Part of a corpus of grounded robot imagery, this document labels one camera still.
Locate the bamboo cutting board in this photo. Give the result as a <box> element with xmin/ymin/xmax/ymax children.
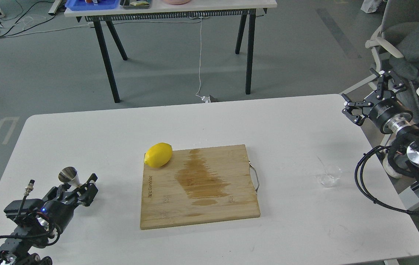
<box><xmin>140</xmin><ymin>144</ymin><xmax>261</xmax><ymax>230</ymax></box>

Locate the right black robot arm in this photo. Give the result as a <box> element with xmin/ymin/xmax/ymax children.
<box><xmin>341</xmin><ymin>68</ymin><xmax>419</xmax><ymax>217</ymax></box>

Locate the yellow lemon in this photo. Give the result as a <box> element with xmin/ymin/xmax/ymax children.
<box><xmin>144</xmin><ymin>142</ymin><xmax>173</xmax><ymax>168</ymax></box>

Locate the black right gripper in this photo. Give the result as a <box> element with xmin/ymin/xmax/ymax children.
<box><xmin>341</xmin><ymin>68</ymin><xmax>413</xmax><ymax>134</ymax></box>

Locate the clear glass beaker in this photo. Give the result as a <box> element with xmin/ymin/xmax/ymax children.
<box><xmin>318</xmin><ymin>165</ymin><xmax>344</xmax><ymax>188</ymax></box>

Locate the white hanging cable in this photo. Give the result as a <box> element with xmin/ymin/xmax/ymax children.
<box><xmin>195</xmin><ymin>17</ymin><xmax>211</xmax><ymax>103</ymax></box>

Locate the steel jigger measuring cup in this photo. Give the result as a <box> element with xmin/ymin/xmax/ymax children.
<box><xmin>58</xmin><ymin>166</ymin><xmax>81</xmax><ymax>187</ymax></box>

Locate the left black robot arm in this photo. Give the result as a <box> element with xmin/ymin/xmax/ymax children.
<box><xmin>0</xmin><ymin>173</ymin><xmax>98</xmax><ymax>265</ymax></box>

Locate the grey tray with items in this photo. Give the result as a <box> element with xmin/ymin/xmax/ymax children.
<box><xmin>120</xmin><ymin>0</ymin><xmax>152</xmax><ymax>10</ymax></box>

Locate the blue plastic tray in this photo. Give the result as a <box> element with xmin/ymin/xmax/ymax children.
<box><xmin>65</xmin><ymin>0</ymin><xmax>120</xmax><ymax>11</ymax></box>

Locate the white office chair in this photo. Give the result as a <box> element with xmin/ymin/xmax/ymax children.
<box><xmin>365</xmin><ymin>0</ymin><xmax>419</xmax><ymax>122</ymax></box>

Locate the background white trestle table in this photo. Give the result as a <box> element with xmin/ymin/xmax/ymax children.
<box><xmin>64</xmin><ymin>0</ymin><xmax>278</xmax><ymax>103</ymax></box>

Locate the pink round plate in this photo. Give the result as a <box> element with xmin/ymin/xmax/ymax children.
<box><xmin>163</xmin><ymin>0</ymin><xmax>191</xmax><ymax>5</ymax></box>

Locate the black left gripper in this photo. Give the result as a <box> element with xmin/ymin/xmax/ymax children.
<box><xmin>29</xmin><ymin>173</ymin><xmax>98</xmax><ymax>235</ymax></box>

